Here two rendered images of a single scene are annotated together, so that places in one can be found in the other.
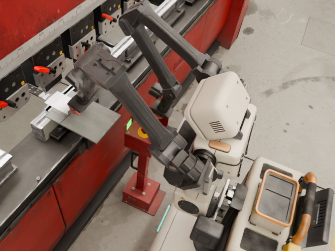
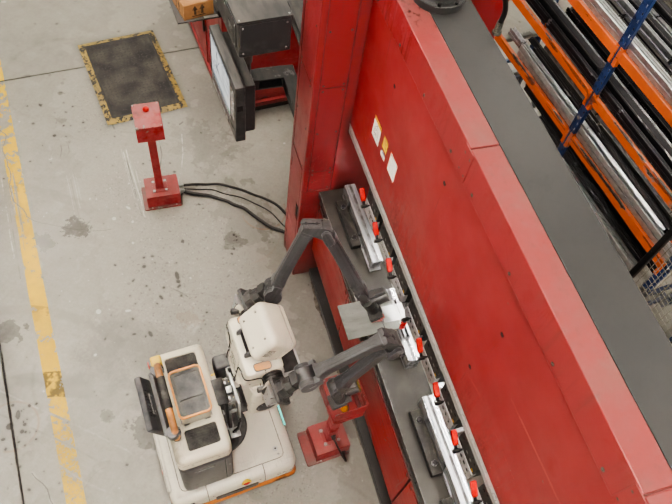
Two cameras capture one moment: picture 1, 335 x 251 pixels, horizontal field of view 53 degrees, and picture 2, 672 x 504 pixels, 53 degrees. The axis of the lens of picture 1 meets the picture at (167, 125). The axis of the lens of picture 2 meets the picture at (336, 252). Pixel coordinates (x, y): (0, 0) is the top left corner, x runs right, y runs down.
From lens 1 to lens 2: 2.60 m
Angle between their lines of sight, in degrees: 65
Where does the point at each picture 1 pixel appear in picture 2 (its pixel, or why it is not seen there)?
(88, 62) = (322, 223)
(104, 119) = (354, 326)
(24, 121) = not seen: hidden behind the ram
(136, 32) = not seen: hidden behind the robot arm
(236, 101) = (254, 327)
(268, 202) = (193, 383)
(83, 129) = (355, 307)
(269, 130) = not seen: outside the picture
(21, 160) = (375, 277)
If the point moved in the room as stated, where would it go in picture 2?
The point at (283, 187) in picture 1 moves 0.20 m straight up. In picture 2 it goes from (189, 406) to (186, 390)
